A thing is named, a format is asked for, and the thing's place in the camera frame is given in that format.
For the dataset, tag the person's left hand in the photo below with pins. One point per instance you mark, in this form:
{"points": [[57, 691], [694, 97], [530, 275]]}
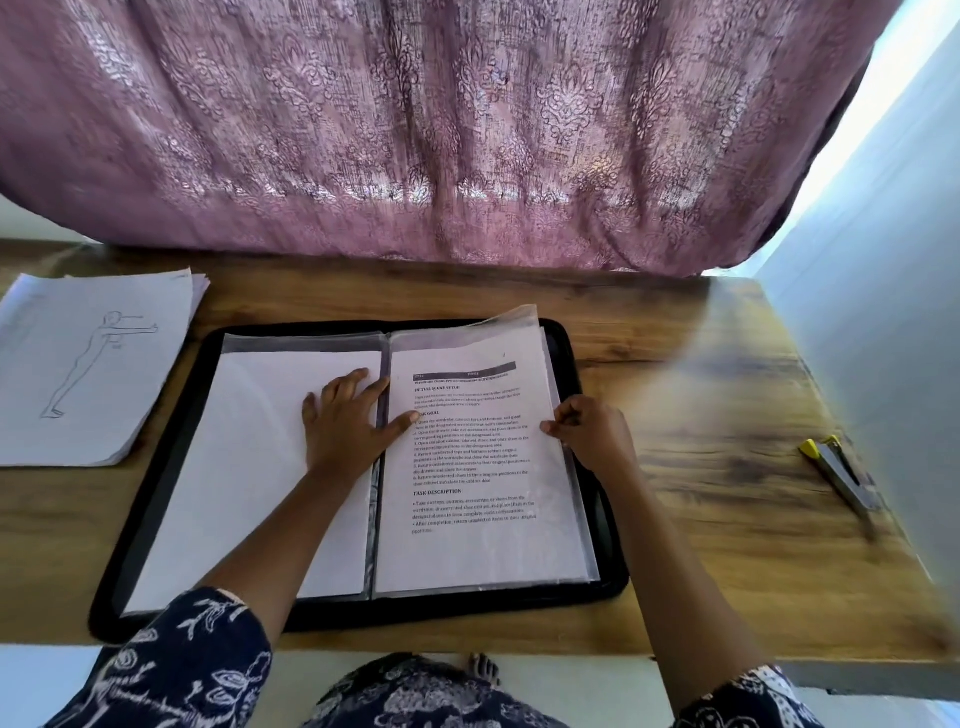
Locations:
{"points": [[348, 432]]}

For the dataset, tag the person's right hand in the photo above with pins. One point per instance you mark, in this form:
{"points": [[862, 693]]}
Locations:
{"points": [[597, 435]]}

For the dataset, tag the stack of printed papers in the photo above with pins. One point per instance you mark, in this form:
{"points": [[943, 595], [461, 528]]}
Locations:
{"points": [[255, 495]]}

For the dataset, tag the stack with dark header bar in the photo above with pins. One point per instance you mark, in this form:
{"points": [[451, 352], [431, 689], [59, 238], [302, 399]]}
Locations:
{"points": [[480, 465]]}

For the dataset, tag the black folder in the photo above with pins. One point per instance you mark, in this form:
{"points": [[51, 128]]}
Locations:
{"points": [[150, 510]]}

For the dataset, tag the silver yellow black stapler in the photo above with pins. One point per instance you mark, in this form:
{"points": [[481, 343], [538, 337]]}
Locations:
{"points": [[840, 473]]}

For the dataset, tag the body figure paper stack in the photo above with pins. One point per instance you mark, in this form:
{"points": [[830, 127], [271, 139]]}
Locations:
{"points": [[90, 368]]}

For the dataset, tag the person's left forearm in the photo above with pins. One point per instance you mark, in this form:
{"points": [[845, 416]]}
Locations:
{"points": [[285, 540]]}

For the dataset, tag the person's right forearm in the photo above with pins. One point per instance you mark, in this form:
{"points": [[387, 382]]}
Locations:
{"points": [[683, 593]]}

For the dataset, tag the person's bare foot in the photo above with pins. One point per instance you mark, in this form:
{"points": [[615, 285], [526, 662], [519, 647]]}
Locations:
{"points": [[483, 668]]}

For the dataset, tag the pink patterned curtain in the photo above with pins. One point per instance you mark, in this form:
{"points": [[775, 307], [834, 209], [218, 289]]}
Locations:
{"points": [[435, 120]]}

